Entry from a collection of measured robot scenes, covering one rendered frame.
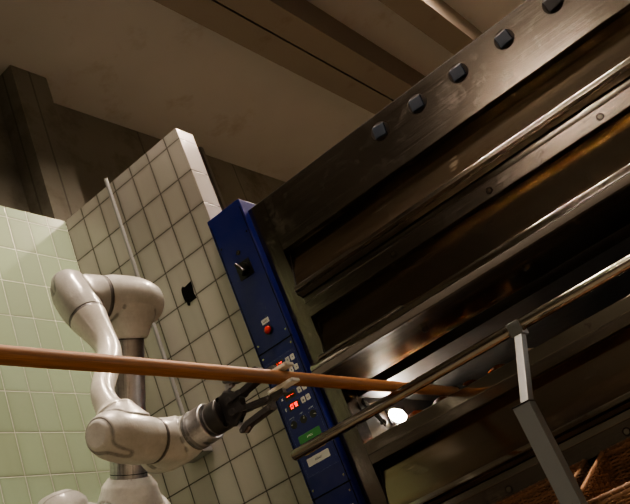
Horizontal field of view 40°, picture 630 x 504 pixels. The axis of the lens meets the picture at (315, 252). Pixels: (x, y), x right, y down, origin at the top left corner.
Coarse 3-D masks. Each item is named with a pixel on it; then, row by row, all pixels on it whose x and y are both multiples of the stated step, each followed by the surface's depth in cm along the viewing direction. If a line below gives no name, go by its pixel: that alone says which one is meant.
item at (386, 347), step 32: (608, 192) 222; (576, 224) 228; (608, 224) 233; (512, 256) 233; (544, 256) 238; (448, 288) 242; (480, 288) 243; (512, 288) 249; (416, 320) 249; (448, 320) 254; (352, 352) 256; (384, 352) 260
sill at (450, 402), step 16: (624, 304) 229; (592, 320) 233; (608, 320) 231; (560, 336) 237; (576, 336) 235; (528, 352) 242; (544, 352) 239; (512, 368) 243; (480, 384) 248; (496, 384) 245; (448, 400) 252; (464, 400) 250; (416, 416) 257; (432, 416) 254; (384, 432) 262; (400, 432) 259; (368, 448) 264
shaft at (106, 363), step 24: (0, 360) 125; (24, 360) 128; (48, 360) 132; (72, 360) 136; (96, 360) 140; (120, 360) 144; (144, 360) 149; (168, 360) 155; (312, 384) 193; (336, 384) 201; (360, 384) 210; (384, 384) 220
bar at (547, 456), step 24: (624, 264) 194; (576, 288) 199; (552, 312) 202; (504, 336) 207; (456, 360) 213; (528, 360) 197; (408, 384) 219; (528, 384) 187; (384, 408) 222; (528, 408) 178; (336, 432) 228; (528, 432) 177; (552, 456) 174; (552, 480) 173
